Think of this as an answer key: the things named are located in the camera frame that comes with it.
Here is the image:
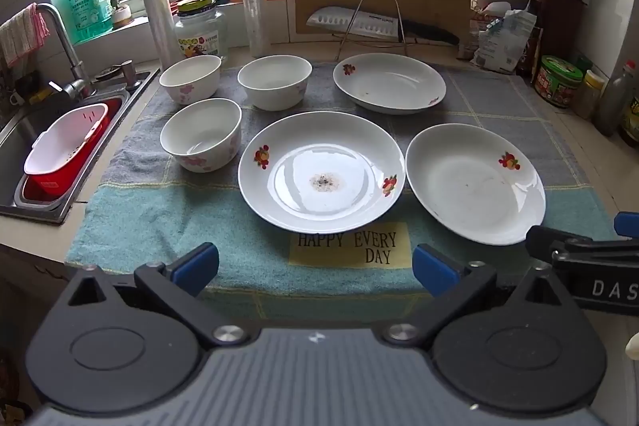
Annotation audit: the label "white colander basket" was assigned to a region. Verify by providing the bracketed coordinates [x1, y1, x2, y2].
[23, 103, 110, 198]

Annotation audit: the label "small potted plant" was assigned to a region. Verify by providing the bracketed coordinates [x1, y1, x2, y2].
[107, 0, 133, 30]

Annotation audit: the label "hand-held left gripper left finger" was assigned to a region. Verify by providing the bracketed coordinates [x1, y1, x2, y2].
[67, 242, 250, 348]

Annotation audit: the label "pink striped cloth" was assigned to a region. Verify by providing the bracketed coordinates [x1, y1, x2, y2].
[0, 3, 51, 68]

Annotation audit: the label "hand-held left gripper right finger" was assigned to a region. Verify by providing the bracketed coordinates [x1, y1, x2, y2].
[382, 244, 570, 349]

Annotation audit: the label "steel sink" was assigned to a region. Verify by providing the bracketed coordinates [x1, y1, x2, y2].
[0, 55, 161, 226]

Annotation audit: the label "crumpled white blue bag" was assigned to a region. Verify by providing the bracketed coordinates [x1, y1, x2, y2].
[472, 9, 538, 75]

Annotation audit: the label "white plate red flower print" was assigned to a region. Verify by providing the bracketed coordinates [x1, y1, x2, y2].
[333, 53, 447, 115]
[405, 123, 547, 246]

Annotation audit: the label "white flower plate brown stain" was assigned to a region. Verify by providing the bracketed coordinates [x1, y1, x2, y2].
[238, 111, 406, 232]

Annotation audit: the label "sauce jar green lid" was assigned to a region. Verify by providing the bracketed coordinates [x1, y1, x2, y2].
[532, 55, 584, 109]

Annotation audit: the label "glass jar green lid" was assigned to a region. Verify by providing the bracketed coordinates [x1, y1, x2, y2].
[173, 0, 229, 65]

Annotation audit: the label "steel faucet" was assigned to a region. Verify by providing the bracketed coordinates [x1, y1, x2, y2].
[34, 3, 99, 100]

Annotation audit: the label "red plastic basin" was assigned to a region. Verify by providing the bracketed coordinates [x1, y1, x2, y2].
[20, 95, 126, 208]

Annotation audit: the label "grey blue checked towel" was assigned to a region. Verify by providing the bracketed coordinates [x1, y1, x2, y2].
[65, 61, 625, 322]

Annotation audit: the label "short plastic wrap roll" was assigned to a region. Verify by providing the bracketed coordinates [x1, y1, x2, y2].
[137, 0, 183, 68]

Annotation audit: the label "glass oil bottle red cap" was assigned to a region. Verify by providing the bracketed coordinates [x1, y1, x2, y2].
[593, 60, 638, 138]

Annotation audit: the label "dark red knife block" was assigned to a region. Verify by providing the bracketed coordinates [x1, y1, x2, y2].
[540, 0, 591, 78]

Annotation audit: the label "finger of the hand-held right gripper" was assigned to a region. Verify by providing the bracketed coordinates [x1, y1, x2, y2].
[614, 211, 639, 240]
[525, 225, 639, 267]

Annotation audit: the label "black handled kitchen knife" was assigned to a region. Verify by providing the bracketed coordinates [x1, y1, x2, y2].
[306, 5, 460, 47]

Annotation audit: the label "white bowl pink flowers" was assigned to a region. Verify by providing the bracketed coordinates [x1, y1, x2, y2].
[159, 55, 222, 105]
[160, 98, 243, 173]
[237, 55, 313, 112]

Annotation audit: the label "white plastic bag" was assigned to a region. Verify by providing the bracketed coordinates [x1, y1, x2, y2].
[471, 1, 511, 38]

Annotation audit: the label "spice jar yellow lid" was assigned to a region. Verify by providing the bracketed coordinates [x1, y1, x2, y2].
[574, 69, 608, 120]

